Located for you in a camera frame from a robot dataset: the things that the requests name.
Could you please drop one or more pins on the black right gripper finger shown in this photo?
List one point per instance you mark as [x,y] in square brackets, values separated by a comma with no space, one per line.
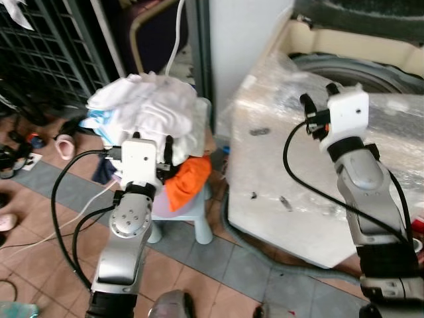
[308,105]
[333,89]

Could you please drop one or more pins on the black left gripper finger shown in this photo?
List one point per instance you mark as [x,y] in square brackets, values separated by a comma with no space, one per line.
[170,149]

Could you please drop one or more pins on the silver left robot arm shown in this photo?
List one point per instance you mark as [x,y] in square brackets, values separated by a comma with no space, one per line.
[126,228]

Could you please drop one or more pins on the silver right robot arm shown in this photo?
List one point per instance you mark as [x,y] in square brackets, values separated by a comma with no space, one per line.
[363,189]

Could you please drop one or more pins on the plastic-wrapped washing machine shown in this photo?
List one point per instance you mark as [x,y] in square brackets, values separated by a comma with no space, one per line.
[285,192]

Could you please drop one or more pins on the dark washing machine lid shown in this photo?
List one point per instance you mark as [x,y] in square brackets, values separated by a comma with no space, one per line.
[364,16]

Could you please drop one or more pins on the orange cloth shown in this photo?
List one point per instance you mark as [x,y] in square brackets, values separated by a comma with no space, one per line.
[189,182]

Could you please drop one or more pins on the lilac plastic basin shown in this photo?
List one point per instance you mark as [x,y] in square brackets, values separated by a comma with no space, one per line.
[165,202]

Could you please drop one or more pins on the white crumpled garment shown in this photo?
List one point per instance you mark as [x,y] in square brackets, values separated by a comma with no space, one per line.
[156,109]

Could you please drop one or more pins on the pale blue plastic stool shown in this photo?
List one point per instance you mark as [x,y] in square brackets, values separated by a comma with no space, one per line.
[202,222]

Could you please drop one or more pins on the dark navy cloth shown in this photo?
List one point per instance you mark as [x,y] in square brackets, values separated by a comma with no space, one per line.
[106,172]

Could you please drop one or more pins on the blue patterned cloth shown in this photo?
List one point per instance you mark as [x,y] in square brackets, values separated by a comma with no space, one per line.
[99,126]

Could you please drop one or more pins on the pink cup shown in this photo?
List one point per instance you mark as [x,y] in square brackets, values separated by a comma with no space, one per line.
[64,146]

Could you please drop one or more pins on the grey robot leg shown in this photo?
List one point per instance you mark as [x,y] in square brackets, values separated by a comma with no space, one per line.
[171,306]

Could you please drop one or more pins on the red plastic basin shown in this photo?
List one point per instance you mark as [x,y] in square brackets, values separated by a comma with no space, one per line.
[417,228]

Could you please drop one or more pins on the white power strip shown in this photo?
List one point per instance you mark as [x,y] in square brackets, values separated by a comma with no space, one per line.
[23,162]

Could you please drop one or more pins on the pink slipper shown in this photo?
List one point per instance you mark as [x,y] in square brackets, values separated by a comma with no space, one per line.
[6,222]

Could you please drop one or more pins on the teal plastic object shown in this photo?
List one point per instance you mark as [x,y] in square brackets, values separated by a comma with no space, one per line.
[16,310]

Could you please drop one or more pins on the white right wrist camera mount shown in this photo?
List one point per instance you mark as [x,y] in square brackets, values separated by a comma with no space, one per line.
[348,112]

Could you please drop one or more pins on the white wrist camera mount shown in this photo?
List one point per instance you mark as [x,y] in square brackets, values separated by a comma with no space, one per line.
[348,112]
[138,162]

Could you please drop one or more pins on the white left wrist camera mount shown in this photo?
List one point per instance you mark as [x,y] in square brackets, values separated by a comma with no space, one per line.
[138,162]

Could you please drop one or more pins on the dark grey door post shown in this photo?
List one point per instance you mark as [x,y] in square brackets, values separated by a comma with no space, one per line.
[199,46]

